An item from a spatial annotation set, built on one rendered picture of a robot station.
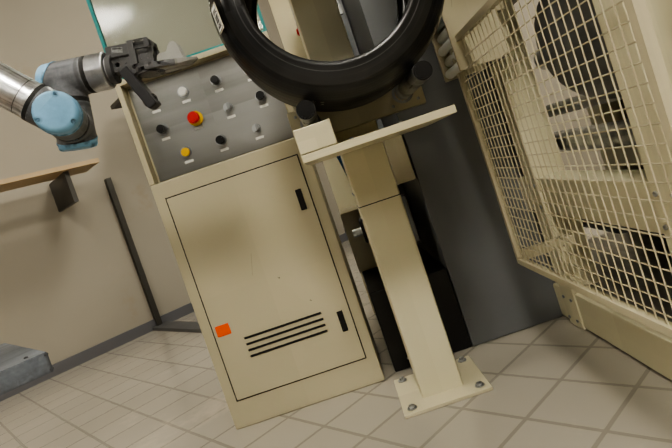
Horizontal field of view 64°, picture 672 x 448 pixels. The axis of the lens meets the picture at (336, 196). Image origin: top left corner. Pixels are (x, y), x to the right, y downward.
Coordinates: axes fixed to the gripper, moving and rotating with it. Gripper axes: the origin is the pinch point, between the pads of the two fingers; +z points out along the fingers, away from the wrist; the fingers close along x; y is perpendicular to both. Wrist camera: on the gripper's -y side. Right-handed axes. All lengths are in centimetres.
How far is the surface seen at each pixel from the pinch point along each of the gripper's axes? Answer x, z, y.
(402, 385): 40, 37, -106
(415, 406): 22, 38, -106
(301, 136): -10.5, 22.7, -23.8
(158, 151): 56, -30, -14
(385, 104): 24, 47, -17
